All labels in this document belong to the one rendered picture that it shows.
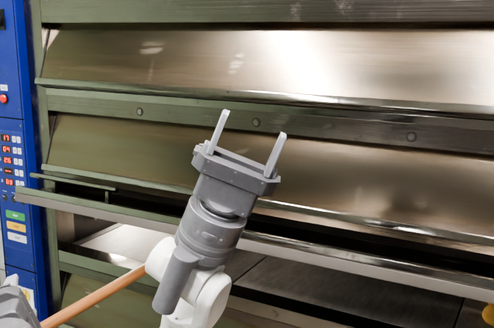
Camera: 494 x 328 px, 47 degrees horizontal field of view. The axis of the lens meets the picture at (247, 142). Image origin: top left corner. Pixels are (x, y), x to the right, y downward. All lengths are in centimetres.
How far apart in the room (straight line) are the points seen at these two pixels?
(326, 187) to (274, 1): 44
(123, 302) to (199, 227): 107
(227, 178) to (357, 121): 57
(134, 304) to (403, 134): 98
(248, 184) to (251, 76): 62
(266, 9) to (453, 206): 60
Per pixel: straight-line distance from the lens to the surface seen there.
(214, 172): 76
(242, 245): 129
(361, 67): 125
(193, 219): 78
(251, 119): 137
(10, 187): 197
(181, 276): 80
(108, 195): 156
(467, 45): 122
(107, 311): 187
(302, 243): 123
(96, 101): 167
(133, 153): 161
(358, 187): 130
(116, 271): 178
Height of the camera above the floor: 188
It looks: 12 degrees down
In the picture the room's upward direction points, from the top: straight up
